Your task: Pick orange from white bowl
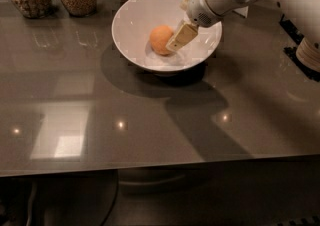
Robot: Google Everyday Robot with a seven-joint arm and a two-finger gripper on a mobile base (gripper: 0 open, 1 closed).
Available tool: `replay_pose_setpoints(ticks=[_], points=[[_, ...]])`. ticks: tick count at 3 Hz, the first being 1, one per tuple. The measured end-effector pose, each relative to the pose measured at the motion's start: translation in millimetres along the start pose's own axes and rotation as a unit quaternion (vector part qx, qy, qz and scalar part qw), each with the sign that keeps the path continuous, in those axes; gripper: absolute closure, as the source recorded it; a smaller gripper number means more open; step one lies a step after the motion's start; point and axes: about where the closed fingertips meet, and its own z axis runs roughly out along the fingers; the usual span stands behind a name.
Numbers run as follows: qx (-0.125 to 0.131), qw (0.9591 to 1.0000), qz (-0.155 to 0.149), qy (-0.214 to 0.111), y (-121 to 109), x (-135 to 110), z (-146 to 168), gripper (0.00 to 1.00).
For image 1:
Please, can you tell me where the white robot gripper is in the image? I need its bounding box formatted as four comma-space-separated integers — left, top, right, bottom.
166, 0, 232, 52

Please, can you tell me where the orange fruit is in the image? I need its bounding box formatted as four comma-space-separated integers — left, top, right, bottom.
149, 25, 173, 56

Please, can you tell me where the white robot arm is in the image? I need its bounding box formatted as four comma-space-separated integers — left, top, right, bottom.
166, 0, 320, 72

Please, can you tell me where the white ceramic bowl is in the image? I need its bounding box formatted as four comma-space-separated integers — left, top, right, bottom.
112, 0, 222, 75

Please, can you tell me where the white folded card stand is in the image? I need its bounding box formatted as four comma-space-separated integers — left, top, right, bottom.
233, 6, 249, 18

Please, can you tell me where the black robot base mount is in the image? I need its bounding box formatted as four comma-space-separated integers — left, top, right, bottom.
279, 15, 320, 82

